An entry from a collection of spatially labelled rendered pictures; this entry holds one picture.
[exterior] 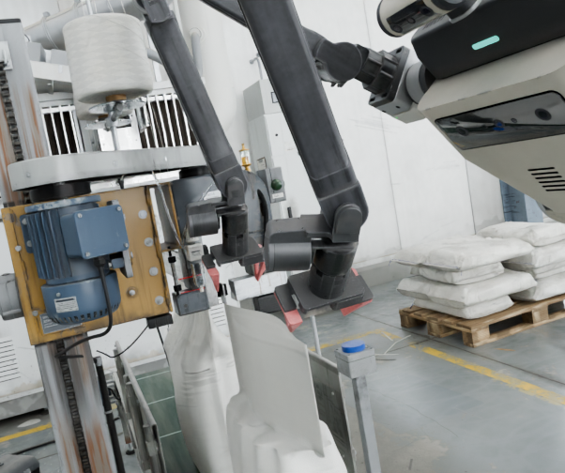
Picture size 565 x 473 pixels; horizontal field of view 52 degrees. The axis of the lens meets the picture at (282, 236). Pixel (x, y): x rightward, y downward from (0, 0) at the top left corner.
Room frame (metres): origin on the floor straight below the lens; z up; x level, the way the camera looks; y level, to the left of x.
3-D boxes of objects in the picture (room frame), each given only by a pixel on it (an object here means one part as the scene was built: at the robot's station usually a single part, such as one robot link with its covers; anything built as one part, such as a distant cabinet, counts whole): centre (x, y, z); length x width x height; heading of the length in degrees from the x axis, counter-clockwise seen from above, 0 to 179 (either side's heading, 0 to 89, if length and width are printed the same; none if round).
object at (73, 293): (1.21, 0.43, 1.21); 0.15 x 0.15 x 0.25
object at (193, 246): (1.39, 0.21, 1.14); 0.05 x 0.04 x 0.16; 110
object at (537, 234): (4.40, -1.80, 0.56); 0.67 x 0.43 x 0.15; 20
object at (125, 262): (1.30, 0.38, 1.23); 0.28 x 0.07 x 0.16; 20
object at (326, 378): (2.11, 0.08, 0.54); 1.05 x 0.02 x 0.41; 20
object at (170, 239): (1.50, 0.31, 1.26); 0.22 x 0.05 x 0.16; 20
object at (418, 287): (4.33, -1.16, 0.32); 0.67 x 0.42 x 0.14; 114
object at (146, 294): (1.45, 0.49, 1.18); 0.34 x 0.25 x 0.31; 110
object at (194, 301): (1.44, 0.25, 1.04); 0.08 x 0.06 x 0.05; 110
